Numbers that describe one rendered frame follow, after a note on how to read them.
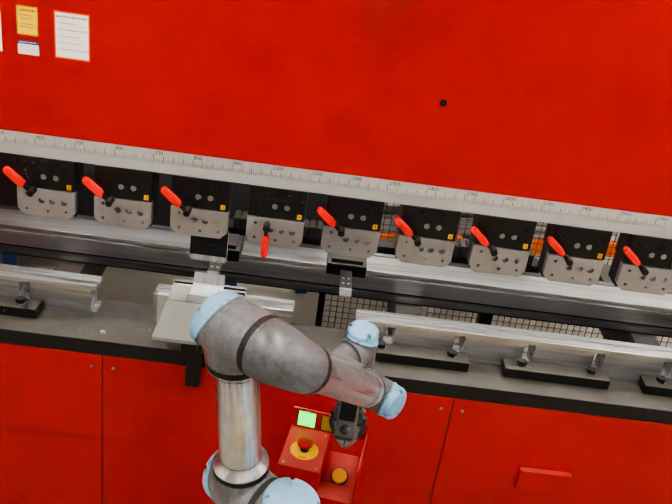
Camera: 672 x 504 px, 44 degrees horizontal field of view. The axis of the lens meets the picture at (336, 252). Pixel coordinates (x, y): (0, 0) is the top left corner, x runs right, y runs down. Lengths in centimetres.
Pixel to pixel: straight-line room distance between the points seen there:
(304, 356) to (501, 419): 107
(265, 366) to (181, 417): 103
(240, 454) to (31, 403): 98
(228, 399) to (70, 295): 95
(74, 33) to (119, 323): 80
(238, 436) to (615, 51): 123
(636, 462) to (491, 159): 100
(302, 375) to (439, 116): 87
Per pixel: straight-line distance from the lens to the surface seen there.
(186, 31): 206
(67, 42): 214
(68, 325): 241
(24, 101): 223
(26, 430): 261
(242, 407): 160
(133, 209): 224
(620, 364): 253
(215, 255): 230
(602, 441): 252
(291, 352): 143
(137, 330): 238
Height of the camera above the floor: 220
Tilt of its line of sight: 27 degrees down
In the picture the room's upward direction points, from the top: 8 degrees clockwise
